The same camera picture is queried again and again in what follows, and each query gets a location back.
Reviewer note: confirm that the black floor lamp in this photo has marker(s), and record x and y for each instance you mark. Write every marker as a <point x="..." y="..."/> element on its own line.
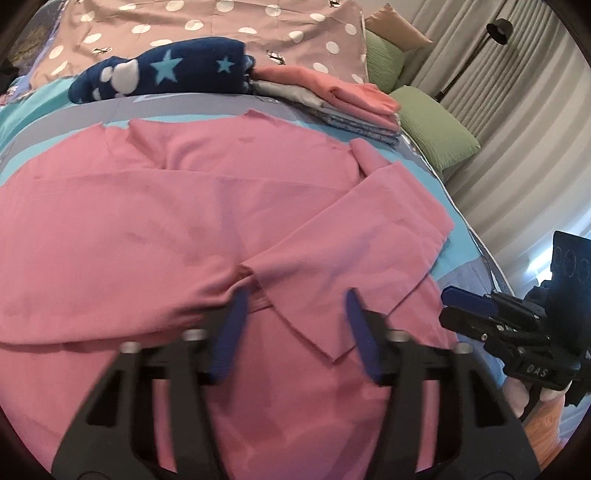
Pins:
<point x="501" y="30"/>

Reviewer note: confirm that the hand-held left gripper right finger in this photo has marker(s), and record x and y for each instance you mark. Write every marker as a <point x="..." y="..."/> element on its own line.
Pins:
<point x="362" y="332"/>

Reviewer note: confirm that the grey curtain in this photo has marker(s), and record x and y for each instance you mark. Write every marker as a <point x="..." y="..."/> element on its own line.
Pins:
<point x="508" y="115"/>

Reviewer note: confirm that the folded coral garment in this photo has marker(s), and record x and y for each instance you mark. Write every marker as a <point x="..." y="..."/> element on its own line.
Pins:
<point x="323" y="85"/>

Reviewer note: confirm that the person's right hand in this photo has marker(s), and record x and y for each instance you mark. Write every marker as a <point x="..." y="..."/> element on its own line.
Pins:
<point x="517" y="394"/>

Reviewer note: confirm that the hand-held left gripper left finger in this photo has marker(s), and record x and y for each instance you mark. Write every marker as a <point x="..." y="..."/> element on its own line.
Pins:
<point x="233" y="332"/>

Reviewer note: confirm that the polka dot pillow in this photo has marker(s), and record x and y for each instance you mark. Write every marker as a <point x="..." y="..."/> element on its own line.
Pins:
<point x="277" y="27"/>

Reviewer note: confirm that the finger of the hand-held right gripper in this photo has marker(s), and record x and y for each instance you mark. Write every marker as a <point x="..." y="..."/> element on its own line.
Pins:
<point x="459" y="319"/>
<point x="464" y="297"/>

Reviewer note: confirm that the green pillow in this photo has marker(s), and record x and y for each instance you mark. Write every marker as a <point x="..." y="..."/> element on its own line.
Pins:
<point x="434" y="124"/>
<point x="383" y="60"/>

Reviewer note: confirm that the navy star patterned cloth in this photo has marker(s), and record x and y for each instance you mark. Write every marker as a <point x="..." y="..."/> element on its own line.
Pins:
<point x="184" y="64"/>

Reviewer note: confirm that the beige pillow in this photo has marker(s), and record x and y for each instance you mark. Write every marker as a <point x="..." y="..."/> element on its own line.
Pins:
<point x="397" y="27"/>

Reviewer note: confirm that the person's right forearm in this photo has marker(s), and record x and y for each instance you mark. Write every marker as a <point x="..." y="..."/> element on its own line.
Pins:
<point x="549" y="434"/>

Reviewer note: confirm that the pink shirt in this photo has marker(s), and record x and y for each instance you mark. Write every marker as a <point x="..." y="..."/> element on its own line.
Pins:
<point x="184" y="207"/>

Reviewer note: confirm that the folded blue patterned garment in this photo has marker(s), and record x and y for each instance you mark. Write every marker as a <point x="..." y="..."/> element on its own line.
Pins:
<point x="364" y="129"/>

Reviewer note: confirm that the folded grey garment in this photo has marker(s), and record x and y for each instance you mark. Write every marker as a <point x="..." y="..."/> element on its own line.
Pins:
<point x="277" y="92"/>

